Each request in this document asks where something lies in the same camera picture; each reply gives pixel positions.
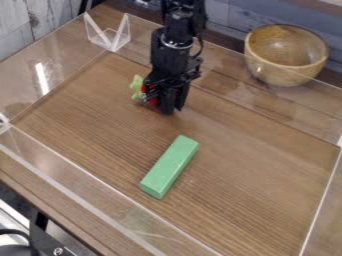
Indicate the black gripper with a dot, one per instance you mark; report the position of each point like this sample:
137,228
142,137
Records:
174,68

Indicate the red plush strawberry toy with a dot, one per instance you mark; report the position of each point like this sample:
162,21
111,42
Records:
139,95

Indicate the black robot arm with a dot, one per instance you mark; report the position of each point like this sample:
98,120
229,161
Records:
185,18

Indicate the green rectangular block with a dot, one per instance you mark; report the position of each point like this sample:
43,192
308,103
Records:
165,172

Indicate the wooden bowl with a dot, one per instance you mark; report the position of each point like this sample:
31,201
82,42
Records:
285,54

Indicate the black table leg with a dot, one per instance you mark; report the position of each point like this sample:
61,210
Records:
42,221

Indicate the black device with logo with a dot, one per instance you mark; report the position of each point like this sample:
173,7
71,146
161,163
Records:
46,244

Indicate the clear acrylic corner bracket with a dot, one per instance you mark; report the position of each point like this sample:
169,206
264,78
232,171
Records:
109,38

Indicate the clear acrylic tray enclosure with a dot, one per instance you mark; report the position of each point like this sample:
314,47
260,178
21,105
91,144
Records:
79,143

